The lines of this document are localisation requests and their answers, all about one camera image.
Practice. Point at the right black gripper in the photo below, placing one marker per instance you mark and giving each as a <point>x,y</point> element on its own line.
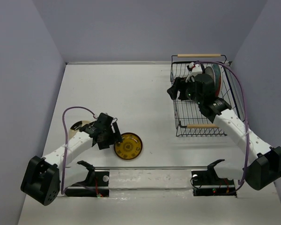
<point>180,84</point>

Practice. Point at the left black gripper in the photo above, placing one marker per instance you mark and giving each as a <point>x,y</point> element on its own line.
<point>105,144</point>

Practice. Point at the yellow black patterned plate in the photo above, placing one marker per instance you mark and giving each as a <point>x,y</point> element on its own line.
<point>130,147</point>

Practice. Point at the white plate orange sunburst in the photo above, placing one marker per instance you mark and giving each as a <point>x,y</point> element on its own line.
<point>209,70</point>

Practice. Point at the cream translucent plate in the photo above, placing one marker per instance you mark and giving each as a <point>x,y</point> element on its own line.
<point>76,127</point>

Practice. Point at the red teal floral plate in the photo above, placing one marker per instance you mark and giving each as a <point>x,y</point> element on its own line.
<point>217,78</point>

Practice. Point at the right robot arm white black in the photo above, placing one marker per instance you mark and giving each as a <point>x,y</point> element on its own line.
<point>262,164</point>

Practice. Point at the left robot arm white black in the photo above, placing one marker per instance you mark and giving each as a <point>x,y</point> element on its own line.
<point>46,177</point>

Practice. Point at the black wire dish rack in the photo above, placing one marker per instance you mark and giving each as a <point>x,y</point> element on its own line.
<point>188,119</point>

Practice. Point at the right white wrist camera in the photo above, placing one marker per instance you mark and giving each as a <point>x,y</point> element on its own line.
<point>193,69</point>

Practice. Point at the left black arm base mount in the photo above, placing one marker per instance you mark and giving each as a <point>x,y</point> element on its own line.
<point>95,187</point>

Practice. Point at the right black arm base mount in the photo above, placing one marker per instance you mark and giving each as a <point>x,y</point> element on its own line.
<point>205,184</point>

